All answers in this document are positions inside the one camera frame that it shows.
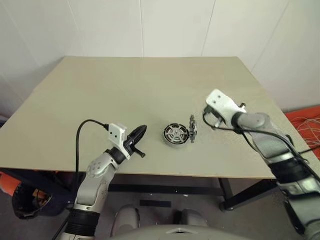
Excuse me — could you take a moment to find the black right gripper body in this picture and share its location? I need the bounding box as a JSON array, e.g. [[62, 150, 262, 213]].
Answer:
[[203, 105, 224, 131]]

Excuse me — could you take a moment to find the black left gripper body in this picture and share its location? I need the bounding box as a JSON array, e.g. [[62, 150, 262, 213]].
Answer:
[[121, 136, 147, 159]]

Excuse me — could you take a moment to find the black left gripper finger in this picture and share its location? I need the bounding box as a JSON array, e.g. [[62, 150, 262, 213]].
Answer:
[[132, 125, 148, 146], [127, 124, 147, 142]]

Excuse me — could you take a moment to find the grey motor cover with circuitboard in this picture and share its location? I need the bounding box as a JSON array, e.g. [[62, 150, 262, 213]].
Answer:
[[188, 114, 199, 144]]

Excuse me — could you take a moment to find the grey motor stator housing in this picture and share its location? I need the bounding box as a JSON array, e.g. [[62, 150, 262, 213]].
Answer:
[[163, 122, 189, 147]]

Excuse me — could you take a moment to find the black rimmed silver rotor wheel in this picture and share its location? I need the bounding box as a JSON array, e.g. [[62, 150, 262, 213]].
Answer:
[[165, 123, 187, 144]]

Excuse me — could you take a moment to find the orange fabric sheet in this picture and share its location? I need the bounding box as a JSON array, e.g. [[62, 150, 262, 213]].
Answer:
[[284, 105, 320, 162]]

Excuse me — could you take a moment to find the dark fabric bag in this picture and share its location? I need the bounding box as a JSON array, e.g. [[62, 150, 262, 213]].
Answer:
[[11, 172, 76, 221]]

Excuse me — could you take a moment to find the grey robot torso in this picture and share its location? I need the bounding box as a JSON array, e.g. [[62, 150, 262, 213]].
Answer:
[[107, 223, 219, 240]]

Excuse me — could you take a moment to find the orange padded object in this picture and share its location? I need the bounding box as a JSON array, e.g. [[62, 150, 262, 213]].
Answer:
[[0, 172, 22, 199]]

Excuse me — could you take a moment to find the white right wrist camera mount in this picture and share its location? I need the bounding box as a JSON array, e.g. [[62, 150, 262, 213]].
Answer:
[[205, 88, 239, 126]]

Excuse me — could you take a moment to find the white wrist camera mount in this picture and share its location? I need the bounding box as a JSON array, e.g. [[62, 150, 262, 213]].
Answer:
[[205, 88, 239, 126], [107, 122, 131, 161]]

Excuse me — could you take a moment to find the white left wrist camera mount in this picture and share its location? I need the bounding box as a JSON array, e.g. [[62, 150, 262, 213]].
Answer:
[[107, 122, 131, 161]]

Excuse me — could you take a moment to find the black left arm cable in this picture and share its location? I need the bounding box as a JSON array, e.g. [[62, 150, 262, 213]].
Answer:
[[52, 119, 110, 240]]

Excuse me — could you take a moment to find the black metal table frame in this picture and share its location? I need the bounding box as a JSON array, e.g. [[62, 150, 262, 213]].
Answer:
[[0, 168, 279, 211]]

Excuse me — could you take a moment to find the white cable coil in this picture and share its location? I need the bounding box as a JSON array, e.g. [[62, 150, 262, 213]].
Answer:
[[290, 117, 320, 144]]

